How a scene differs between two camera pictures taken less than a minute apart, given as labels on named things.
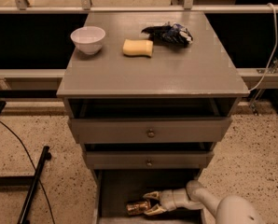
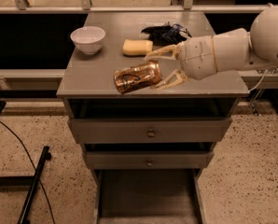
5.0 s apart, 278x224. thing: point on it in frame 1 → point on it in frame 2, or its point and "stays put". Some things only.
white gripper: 169,201 → 196,58
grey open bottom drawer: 115,188 stays put
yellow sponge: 138,47 stays put
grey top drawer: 147,131 stays put
